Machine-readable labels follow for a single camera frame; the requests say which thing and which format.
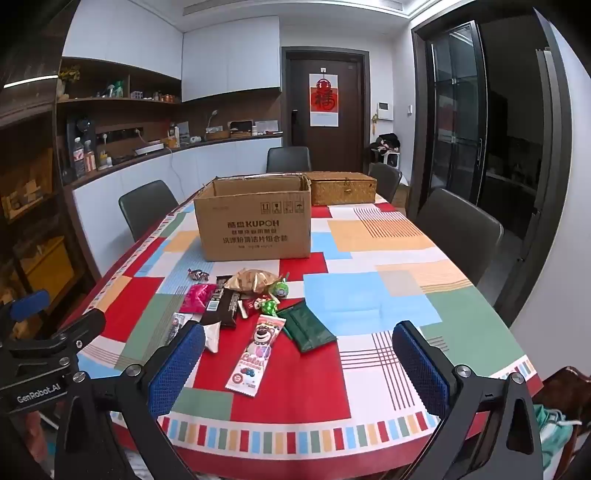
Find beige snack bag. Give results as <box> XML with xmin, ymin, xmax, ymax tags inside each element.
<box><xmin>225</xmin><ymin>268</ymin><xmax>282</xmax><ymax>295</ymax></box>

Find brown wooden chair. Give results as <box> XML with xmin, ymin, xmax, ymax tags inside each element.
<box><xmin>536</xmin><ymin>366</ymin><xmax>591</xmax><ymax>480</ymax></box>

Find black framed glass sliding door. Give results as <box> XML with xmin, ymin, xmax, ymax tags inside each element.
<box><xmin>412</xmin><ymin>18</ymin><xmax>491</xmax><ymax>217</ymax></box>

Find dark green packet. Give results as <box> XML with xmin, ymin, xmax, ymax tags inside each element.
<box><xmin>276</xmin><ymin>300</ymin><xmax>338</xmax><ymax>354</ymax></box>

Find small red packet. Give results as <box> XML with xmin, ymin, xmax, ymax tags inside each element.
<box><xmin>238</xmin><ymin>295</ymin><xmax>264</xmax><ymax>319</ymax></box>

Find pink snack packet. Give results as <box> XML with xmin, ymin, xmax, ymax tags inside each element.
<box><xmin>179</xmin><ymin>284</ymin><xmax>218</xmax><ymax>313</ymax></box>

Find wooden wall shelf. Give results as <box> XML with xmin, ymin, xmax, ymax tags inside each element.
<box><xmin>58</xmin><ymin>56</ymin><xmax>183</xmax><ymax>108</ymax></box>

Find dark brown chocolate bar packet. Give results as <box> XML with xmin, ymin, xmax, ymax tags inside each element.
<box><xmin>201</xmin><ymin>275</ymin><xmax>243</xmax><ymax>329</ymax></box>

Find black and white packet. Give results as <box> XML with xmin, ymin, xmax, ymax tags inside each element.
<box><xmin>164</xmin><ymin>312</ymin><xmax>195</xmax><ymax>344</ymax></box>

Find black clothes pile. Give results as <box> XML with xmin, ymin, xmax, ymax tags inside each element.
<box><xmin>369</xmin><ymin>133</ymin><xmax>402</xmax><ymax>155</ymax></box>

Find red and white wall calendar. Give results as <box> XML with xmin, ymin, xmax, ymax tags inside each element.
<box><xmin>309</xmin><ymin>71</ymin><xmax>341</xmax><ymax>127</ymax></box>

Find green lollipop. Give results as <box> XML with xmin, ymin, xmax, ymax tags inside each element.
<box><xmin>269</xmin><ymin>272</ymin><xmax>291</xmax><ymax>299</ymax></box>

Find white upper cabinets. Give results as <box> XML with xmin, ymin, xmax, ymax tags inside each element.
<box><xmin>62</xmin><ymin>15</ymin><xmax>282</xmax><ymax>103</ymax></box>

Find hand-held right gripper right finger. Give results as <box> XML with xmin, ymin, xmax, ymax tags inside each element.
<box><xmin>392</xmin><ymin>320</ymin><xmax>544</xmax><ymax>480</ymax></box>

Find white lower counter cabinets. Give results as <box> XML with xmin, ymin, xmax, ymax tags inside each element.
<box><xmin>69</xmin><ymin>136</ymin><xmax>284</xmax><ymax>275</ymax></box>

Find black countertop machine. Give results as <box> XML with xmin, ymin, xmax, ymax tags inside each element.
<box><xmin>64</xmin><ymin>114</ymin><xmax>98</xmax><ymax>183</ymax></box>

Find pink bear print packet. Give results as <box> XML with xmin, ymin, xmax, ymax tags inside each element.
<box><xmin>225</xmin><ymin>314</ymin><xmax>287</xmax><ymax>394</ymax></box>

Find woven straw basket with lid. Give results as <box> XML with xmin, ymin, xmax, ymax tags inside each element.
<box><xmin>303</xmin><ymin>172</ymin><xmax>378</xmax><ymax>206</ymax></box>

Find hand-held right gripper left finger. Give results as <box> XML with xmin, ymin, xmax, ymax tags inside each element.
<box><xmin>54</xmin><ymin>320</ymin><xmax>207</xmax><ymax>480</ymax></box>

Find teal and white cloth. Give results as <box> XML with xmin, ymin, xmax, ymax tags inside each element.
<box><xmin>534</xmin><ymin>405</ymin><xmax>574</xmax><ymax>468</ymax></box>

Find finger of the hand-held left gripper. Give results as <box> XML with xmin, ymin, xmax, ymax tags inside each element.
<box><xmin>9</xmin><ymin>308</ymin><xmax>107</xmax><ymax>365</ymax></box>
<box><xmin>0</xmin><ymin>290</ymin><xmax>51</xmax><ymax>344</ymax></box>

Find dark grey chair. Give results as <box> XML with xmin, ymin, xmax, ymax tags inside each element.
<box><xmin>418</xmin><ymin>188</ymin><xmax>504</xmax><ymax>287</ymax></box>
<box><xmin>369</xmin><ymin>162</ymin><xmax>403</xmax><ymax>204</ymax></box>
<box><xmin>119</xmin><ymin>180</ymin><xmax>179</xmax><ymax>243</ymax></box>
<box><xmin>266</xmin><ymin>147</ymin><xmax>312</xmax><ymax>174</ymax></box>

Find brown cardboard box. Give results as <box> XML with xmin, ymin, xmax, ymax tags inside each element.
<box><xmin>193</xmin><ymin>174</ymin><xmax>312</xmax><ymax>262</ymax></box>

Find dark wooden display cabinet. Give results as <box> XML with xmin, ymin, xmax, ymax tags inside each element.
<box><xmin>0</xmin><ymin>80</ymin><xmax>90</xmax><ymax>301</ymax></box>

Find dark brown door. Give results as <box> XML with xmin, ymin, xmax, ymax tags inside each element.
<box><xmin>283</xmin><ymin>47</ymin><xmax>371</xmax><ymax>174</ymax></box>

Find clear bottle with red label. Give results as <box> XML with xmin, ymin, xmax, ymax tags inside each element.
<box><xmin>73</xmin><ymin>137</ymin><xmax>87</xmax><ymax>179</ymax></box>

